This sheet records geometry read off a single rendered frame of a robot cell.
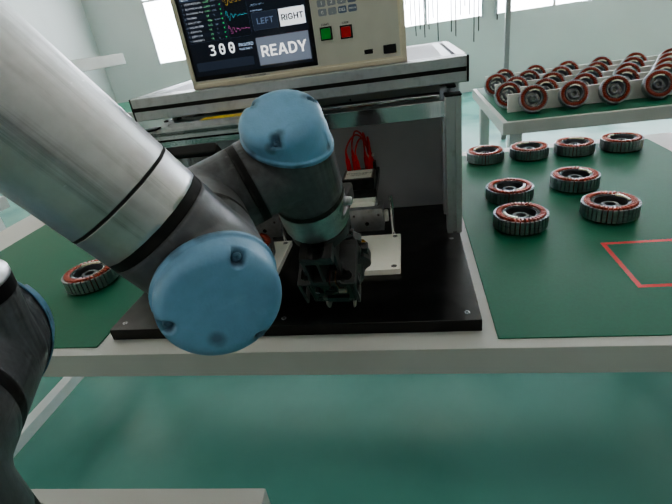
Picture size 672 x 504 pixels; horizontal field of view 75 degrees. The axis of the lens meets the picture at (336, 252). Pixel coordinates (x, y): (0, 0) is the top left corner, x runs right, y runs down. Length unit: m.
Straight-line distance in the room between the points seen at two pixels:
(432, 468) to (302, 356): 0.84
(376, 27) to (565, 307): 0.59
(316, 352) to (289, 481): 0.84
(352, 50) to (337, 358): 0.57
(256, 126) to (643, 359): 0.62
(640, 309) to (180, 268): 0.71
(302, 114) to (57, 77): 0.19
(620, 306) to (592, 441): 0.85
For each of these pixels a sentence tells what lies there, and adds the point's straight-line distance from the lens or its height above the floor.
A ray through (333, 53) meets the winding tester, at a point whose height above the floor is 1.15.
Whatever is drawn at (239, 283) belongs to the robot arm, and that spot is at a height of 1.08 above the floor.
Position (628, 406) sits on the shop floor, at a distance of 1.75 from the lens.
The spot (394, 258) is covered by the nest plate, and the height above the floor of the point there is 0.78.
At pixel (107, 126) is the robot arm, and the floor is 1.17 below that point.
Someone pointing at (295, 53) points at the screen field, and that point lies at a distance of 0.94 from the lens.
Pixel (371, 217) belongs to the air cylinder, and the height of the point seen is 0.80.
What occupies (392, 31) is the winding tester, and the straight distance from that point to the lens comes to 0.92.
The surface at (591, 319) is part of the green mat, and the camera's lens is 0.78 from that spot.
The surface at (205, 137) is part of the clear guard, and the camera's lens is 0.77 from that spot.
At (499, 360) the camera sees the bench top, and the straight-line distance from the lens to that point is 0.72.
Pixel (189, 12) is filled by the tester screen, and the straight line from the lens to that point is 1.00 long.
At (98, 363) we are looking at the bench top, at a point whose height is 0.73.
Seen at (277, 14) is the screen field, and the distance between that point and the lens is 0.94.
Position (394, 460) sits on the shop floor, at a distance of 1.50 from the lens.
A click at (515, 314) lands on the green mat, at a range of 0.77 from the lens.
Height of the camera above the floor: 1.20
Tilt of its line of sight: 27 degrees down
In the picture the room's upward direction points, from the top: 9 degrees counter-clockwise
